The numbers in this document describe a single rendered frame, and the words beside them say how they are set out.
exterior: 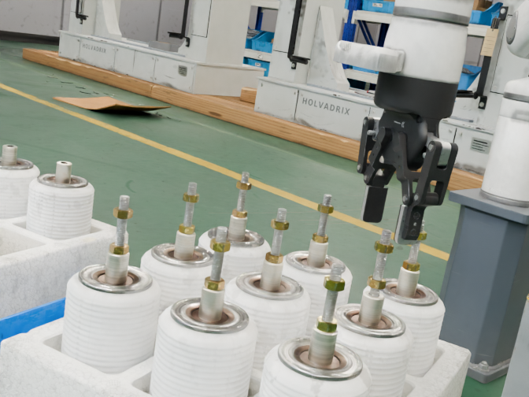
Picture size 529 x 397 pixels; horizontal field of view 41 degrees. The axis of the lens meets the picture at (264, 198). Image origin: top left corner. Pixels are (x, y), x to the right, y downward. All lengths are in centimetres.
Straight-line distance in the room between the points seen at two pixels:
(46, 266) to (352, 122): 245
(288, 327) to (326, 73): 296
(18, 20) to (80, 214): 650
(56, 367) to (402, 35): 45
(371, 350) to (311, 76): 308
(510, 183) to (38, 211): 75
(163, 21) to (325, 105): 518
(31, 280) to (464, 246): 71
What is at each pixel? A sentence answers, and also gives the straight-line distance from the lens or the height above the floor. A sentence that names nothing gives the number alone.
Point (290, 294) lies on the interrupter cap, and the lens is 77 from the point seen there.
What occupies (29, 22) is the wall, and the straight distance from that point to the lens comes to 760.
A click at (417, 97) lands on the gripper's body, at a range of 65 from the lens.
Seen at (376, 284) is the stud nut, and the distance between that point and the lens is 72.
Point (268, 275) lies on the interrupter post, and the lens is 77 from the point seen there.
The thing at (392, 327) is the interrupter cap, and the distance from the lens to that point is 73.
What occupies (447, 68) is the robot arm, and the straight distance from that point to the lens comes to 66.
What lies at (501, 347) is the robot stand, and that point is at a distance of 132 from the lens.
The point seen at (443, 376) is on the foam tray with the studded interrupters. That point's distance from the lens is 84.
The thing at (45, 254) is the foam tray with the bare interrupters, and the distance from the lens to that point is 102.
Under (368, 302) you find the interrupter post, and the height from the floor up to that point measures 28.
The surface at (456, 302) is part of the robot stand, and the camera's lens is 129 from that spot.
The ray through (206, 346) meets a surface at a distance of 65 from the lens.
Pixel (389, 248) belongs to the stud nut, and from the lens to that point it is 71.
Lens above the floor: 53
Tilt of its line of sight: 14 degrees down
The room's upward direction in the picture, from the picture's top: 9 degrees clockwise
